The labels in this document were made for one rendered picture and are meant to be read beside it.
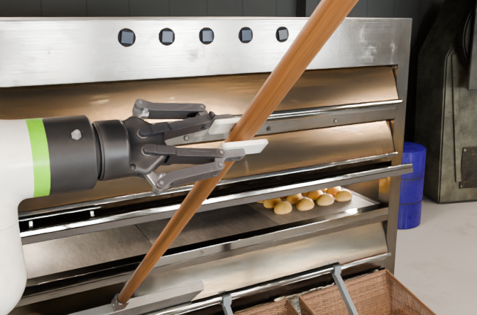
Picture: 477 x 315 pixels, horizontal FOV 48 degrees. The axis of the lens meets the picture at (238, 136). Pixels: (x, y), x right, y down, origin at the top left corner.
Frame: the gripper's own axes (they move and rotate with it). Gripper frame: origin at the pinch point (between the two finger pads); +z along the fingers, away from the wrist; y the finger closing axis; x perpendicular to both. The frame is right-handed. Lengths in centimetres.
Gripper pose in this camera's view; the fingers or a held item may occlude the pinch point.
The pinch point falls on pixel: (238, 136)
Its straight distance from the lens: 75.2
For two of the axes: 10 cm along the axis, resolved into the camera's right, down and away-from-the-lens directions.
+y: 3.0, 8.7, -4.0
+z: 8.9, -0.9, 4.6
